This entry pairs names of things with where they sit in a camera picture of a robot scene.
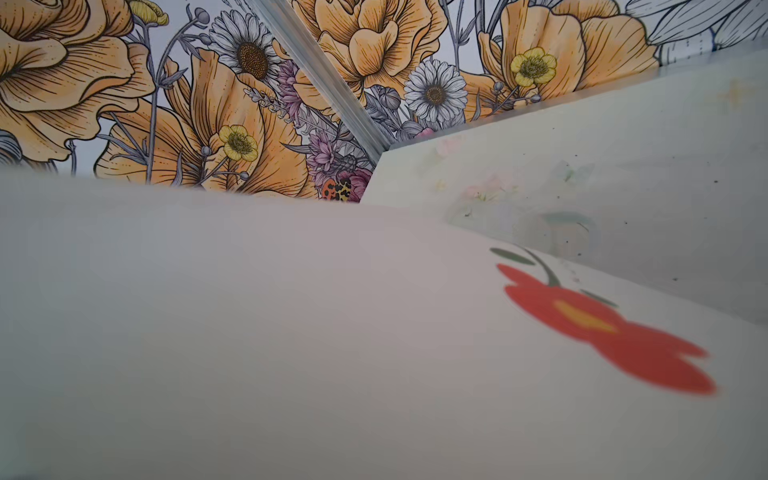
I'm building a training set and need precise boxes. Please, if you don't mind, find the white paper bag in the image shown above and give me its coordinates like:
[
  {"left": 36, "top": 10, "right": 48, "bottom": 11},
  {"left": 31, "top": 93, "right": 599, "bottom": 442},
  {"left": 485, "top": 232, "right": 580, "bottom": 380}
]
[{"left": 1, "top": 168, "right": 767, "bottom": 479}]

